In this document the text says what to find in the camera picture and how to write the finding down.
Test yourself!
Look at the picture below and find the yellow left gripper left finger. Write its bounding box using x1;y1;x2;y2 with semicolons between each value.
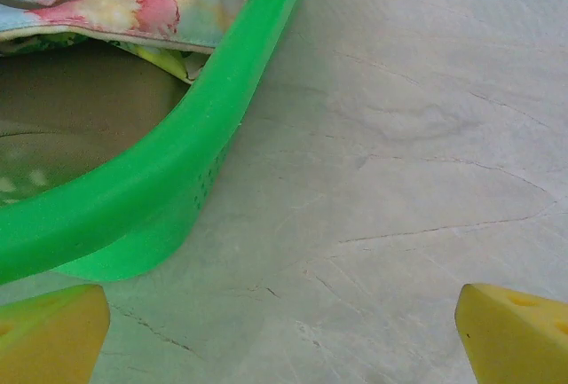
0;284;111;384

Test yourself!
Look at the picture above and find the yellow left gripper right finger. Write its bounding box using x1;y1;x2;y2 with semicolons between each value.
454;283;568;384

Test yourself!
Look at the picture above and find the olive khaki skirt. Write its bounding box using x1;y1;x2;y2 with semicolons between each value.
0;42;190;172

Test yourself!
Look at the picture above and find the pastel floral skirt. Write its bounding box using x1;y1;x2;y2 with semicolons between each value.
0;0;434;55

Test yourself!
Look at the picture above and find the green plastic basket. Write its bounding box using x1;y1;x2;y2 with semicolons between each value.
0;0;314;286

